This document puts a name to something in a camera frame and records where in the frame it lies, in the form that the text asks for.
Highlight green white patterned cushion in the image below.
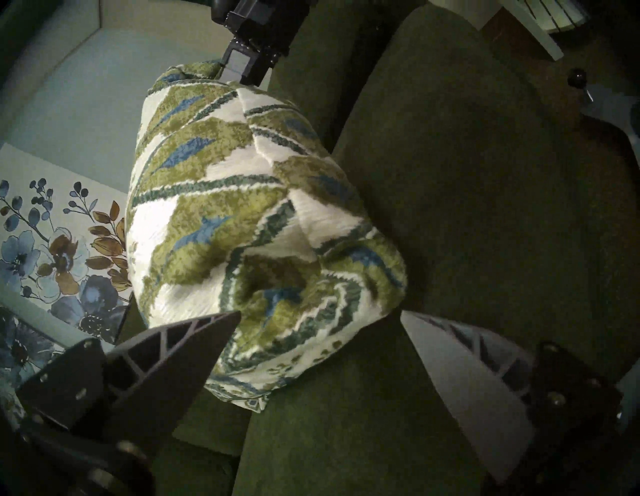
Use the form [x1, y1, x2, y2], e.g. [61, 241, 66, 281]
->
[125, 60, 408, 413]

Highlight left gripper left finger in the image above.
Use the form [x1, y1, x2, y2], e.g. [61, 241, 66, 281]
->
[15, 310, 243, 451]

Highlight floral canvas with brown leaves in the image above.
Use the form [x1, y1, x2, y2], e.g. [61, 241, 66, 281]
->
[0, 142, 135, 346]

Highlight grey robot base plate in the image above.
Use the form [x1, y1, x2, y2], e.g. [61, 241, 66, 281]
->
[580, 82, 640, 166]

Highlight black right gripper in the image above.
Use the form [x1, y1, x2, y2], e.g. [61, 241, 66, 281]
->
[210, 0, 321, 86]

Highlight white slatted chair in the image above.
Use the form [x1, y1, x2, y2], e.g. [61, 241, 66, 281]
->
[500, 0, 591, 62]

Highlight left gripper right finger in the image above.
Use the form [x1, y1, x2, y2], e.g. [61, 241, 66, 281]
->
[400, 310, 623, 496]

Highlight dark green fabric sofa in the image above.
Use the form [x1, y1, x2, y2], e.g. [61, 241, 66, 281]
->
[115, 0, 640, 496]

